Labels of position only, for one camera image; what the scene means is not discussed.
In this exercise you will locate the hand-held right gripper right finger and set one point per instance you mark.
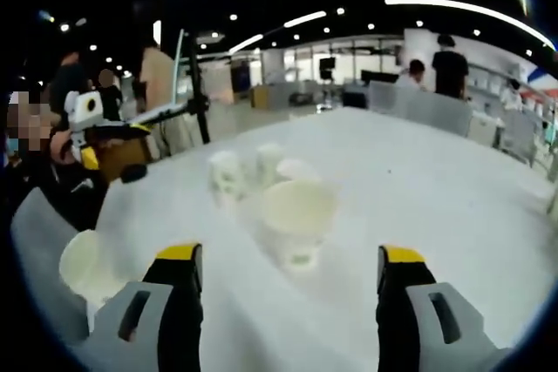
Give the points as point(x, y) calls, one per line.
point(396, 302)

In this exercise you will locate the short ceiling light strip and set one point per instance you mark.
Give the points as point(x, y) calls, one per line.
point(246, 44)
point(305, 19)

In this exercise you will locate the curved ceiling light strip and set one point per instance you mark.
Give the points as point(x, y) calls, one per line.
point(418, 1)

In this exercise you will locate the black screen on stand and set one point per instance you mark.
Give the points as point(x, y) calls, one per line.
point(328, 63)

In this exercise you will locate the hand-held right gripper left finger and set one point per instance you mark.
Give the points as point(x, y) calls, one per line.
point(181, 289)

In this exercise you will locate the white display shelf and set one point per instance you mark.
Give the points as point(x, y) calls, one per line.
point(479, 84)

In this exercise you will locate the grey office chair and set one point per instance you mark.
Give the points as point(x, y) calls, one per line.
point(388, 99)
point(519, 137)
point(440, 115)

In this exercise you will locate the brown object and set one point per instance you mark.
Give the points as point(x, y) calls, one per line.
point(117, 158)

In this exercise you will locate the black monitor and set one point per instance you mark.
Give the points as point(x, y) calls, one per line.
point(379, 76)

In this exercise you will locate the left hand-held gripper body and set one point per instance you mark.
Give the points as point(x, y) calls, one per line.
point(83, 112)

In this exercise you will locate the white table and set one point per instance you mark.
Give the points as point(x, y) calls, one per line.
point(436, 215)

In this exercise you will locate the stack of nested paper cups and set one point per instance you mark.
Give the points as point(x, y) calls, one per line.
point(80, 265)

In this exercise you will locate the person's left hand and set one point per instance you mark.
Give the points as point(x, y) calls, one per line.
point(62, 147)

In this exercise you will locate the brown cardboard box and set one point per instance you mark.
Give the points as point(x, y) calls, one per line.
point(260, 97)

